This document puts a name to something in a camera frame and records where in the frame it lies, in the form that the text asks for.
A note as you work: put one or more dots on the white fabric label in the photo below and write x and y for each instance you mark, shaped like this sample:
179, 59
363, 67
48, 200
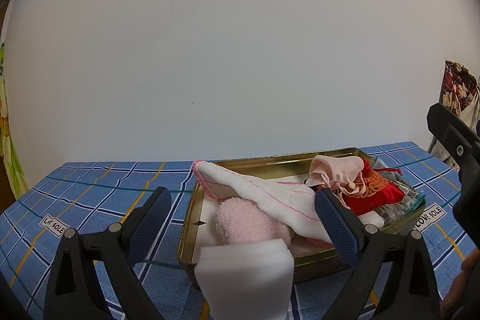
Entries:
53, 226
431, 218

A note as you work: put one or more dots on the pink fluffy sock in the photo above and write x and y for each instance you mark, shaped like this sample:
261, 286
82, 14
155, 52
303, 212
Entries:
243, 226

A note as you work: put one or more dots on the green floral curtain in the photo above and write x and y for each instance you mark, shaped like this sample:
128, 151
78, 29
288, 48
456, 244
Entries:
9, 140

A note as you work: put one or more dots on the cotton swab packet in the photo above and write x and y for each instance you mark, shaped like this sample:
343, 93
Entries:
397, 209

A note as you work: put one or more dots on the blue plaid bed sheet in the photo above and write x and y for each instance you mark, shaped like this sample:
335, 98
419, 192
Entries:
93, 188

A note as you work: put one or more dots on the white gauze roll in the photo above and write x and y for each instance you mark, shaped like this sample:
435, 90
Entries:
371, 219

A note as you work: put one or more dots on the checkered pale quilt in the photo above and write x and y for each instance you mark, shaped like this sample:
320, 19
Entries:
440, 155

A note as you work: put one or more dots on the gold metal tin tray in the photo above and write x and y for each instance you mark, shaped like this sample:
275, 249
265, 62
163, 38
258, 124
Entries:
262, 162

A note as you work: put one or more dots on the dark red floral quilt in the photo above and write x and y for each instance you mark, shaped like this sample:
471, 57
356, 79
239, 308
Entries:
455, 84

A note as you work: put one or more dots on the white cloth with pink edging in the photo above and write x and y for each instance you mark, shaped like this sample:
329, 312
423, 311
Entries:
255, 196

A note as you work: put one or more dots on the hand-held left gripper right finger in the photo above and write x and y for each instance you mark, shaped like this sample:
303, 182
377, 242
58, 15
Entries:
337, 228

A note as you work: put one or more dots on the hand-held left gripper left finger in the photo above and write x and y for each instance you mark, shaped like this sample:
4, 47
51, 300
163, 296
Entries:
150, 224

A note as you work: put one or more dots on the person's right hand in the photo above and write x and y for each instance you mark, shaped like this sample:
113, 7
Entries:
463, 278

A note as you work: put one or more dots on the white sponge block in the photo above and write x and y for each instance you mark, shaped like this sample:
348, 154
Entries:
243, 275

